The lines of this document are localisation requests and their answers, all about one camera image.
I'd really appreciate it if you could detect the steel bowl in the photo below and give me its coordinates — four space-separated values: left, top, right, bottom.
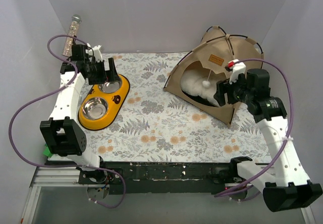
98 81 122 94
81 97 109 120

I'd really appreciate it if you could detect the white fluffy cushion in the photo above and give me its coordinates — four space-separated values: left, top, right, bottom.
180 70 220 107

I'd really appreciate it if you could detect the beige pet tent fabric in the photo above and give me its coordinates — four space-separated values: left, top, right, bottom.
163 26 264 126

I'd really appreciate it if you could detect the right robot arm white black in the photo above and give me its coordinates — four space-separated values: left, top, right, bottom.
214 69 322 212

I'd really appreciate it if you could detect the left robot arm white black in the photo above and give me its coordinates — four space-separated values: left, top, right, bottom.
40 43 112 184

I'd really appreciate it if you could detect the yellow pet bowl stand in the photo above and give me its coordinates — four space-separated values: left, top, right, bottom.
78 74 130 131

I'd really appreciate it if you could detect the white pompom toy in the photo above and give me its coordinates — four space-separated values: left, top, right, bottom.
202 70 211 88

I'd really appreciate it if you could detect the glitter microphone toy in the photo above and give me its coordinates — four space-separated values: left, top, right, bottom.
62 14 82 57

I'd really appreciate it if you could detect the floral table mat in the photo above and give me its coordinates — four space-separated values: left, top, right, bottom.
85 52 271 163

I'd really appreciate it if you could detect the green blue toy block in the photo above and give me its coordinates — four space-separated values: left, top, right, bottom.
43 146 53 157

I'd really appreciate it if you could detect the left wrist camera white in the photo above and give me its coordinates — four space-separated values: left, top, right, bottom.
85 43 103 63

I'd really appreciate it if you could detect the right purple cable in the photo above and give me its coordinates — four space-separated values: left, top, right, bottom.
214 59 295 201

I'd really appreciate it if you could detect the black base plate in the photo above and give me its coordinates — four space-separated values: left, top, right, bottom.
78 161 255 196

